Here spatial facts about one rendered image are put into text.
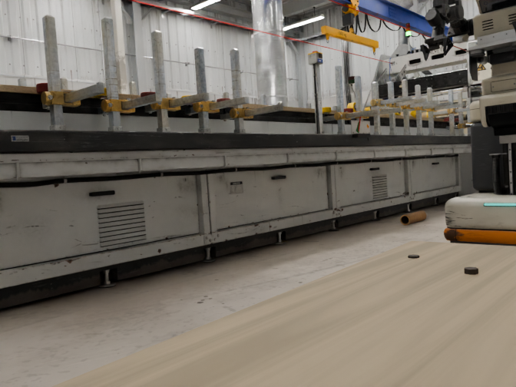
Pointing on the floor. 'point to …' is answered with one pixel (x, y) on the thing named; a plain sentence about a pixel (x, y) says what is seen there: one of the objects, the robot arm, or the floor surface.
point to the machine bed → (189, 202)
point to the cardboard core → (413, 217)
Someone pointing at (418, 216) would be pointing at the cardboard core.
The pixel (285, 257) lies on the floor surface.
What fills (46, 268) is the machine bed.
